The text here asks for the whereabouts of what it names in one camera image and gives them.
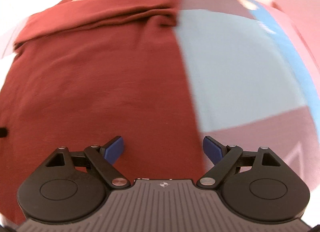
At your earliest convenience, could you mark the blue grey patterned bedsheet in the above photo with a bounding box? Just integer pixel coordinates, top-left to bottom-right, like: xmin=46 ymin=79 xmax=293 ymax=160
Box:
xmin=174 ymin=0 xmax=319 ymax=189

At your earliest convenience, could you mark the dark red knit sweater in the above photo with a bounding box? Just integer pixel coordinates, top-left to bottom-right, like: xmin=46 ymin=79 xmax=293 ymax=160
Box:
xmin=1 ymin=0 xmax=204 ymax=223

